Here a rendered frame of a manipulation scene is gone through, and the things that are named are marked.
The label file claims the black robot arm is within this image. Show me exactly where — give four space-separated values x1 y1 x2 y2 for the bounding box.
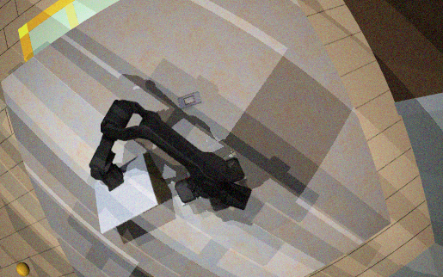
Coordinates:
89 100 252 211

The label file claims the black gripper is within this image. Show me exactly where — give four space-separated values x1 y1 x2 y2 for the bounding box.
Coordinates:
175 157 245 204

